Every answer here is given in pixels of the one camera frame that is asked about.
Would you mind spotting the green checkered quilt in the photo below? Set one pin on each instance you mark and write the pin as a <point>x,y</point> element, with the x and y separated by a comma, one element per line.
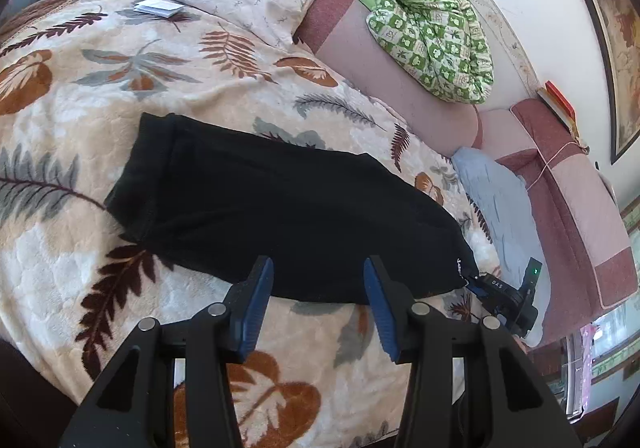
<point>430,37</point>

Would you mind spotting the pink maroon sofa bed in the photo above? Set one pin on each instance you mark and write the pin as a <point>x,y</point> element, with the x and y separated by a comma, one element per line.
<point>400,77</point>

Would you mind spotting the black pants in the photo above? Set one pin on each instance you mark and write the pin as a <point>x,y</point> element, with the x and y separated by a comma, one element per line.
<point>275,208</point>

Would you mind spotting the leaf print fleece blanket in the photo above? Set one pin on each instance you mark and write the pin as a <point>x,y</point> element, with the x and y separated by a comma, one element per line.
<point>100,77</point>

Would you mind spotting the red book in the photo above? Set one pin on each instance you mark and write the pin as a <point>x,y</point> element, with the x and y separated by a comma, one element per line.
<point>560,101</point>

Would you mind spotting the white paper packets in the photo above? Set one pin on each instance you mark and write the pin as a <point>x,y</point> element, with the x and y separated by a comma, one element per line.
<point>157,8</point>

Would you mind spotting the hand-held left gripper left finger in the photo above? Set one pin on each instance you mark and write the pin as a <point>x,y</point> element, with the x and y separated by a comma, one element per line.
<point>256,305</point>

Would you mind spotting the light blue pillow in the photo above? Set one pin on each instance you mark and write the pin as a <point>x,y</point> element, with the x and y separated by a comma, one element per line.
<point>500,208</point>

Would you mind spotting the large framed wall picture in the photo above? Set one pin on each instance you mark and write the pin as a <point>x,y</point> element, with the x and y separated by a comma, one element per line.
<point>612,27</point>

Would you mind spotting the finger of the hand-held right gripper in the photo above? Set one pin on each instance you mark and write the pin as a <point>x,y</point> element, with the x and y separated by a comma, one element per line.
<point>492,287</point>

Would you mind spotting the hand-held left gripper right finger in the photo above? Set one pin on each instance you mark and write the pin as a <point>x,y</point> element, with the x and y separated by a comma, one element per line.
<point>382,315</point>

